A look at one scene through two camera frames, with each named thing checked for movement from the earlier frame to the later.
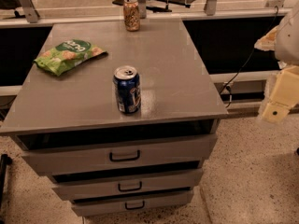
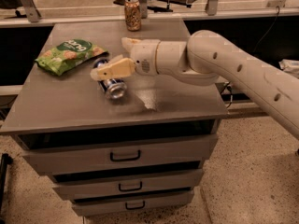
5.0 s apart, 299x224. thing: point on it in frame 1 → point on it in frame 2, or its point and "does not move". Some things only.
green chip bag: (66, 54) does not move
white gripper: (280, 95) → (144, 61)
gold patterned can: (132, 13) does not move
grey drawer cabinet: (110, 164) does not move
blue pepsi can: (127, 87) → (114, 87)
